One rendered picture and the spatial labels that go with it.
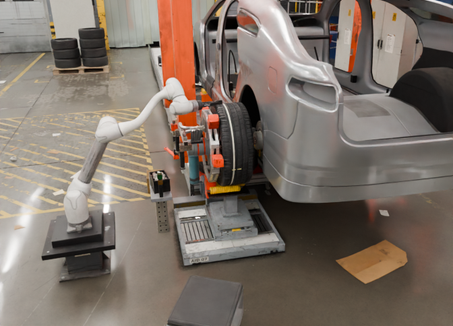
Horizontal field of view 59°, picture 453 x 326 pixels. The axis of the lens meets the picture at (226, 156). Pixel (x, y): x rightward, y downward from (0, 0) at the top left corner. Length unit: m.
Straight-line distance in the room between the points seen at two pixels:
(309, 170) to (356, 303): 1.09
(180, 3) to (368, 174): 1.97
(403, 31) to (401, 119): 4.02
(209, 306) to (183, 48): 2.05
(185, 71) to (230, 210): 1.25
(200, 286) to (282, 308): 0.65
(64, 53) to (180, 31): 8.16
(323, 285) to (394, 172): 1.05
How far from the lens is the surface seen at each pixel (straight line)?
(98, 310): 3.07
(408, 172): 2.66
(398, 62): 7.63
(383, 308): 3.10
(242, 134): 2.95
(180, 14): 3.45
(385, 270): 3.42
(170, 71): 5.47
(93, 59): 11.38
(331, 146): 2.34
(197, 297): 2.51
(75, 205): 3.15
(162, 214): 3.62
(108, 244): 3.13
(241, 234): 3.40
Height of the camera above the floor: 2.01
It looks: 23 degrees down
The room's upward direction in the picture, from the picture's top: 1 degrees counter-clockwise
